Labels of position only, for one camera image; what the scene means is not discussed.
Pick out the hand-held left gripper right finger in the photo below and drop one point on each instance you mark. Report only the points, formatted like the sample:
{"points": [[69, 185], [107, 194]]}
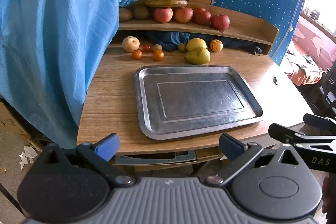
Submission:
{"points": [[232, 148]]}

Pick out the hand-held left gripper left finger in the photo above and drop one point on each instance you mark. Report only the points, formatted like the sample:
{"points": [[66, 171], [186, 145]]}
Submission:
{"points": [[107, 146]]}

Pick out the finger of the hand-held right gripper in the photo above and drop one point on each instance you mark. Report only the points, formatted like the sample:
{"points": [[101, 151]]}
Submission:
{"points": [[286, 134], [317, 121]]}

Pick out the metal tray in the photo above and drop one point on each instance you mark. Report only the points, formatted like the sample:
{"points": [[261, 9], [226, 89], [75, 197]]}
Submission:
{"points": [[199, 98]]}

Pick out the small orange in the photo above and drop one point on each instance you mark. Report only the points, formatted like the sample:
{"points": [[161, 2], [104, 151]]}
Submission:
{"points": [[158, 55], [136, 54]]}

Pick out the brown pear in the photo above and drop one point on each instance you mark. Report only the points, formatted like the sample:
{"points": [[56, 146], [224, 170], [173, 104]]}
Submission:
{"points": [[197, 56]]}

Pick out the small yellow-orange apple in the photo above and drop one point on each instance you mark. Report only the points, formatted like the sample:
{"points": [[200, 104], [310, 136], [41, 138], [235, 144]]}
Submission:
{"points": [[216, 45]]}

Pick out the beige speckled round fruit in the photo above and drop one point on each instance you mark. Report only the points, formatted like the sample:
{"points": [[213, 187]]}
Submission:
{"points": [[130, 43]]}

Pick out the red cherry tomato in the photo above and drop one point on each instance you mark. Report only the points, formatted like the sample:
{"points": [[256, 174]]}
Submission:
{"points": [[146, 48]]}

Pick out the yellow lemon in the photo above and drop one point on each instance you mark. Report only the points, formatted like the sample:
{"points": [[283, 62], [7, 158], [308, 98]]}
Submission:
{"points": [[197, 43]]}

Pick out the small brown kiwi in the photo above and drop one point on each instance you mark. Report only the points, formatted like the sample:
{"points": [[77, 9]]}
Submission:
{"points": [[181, 47], [157, 47]]}

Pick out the black equipment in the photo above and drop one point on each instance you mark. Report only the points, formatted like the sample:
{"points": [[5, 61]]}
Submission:
{"points": [[328, 92]]}

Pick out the small black object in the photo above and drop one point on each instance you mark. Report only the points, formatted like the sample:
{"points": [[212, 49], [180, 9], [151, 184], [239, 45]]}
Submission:
{"points": [[275, 80]]}

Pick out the pink bedding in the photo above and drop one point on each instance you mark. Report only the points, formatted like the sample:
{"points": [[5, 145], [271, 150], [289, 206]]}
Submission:
{"points": [[302, 66]]}

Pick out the torn white paper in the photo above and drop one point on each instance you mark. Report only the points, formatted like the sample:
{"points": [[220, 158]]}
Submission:
{"points": [[26, 154]]}

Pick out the wooden shelf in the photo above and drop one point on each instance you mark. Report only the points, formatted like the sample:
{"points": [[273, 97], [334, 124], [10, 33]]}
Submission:
{"points": [[244, 27]]}

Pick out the dark blue cloth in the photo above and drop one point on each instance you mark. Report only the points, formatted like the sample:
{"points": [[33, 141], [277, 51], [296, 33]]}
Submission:
{"points": [[173, 40]]}

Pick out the red apple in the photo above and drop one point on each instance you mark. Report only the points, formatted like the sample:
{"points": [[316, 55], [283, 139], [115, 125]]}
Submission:
{"points": [[163, 14], [183, 14], [220, 22], [201, 16]]}

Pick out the light blue cloth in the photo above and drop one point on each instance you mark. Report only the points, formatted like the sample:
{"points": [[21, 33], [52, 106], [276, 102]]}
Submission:
{"points": [[52, 29]]}

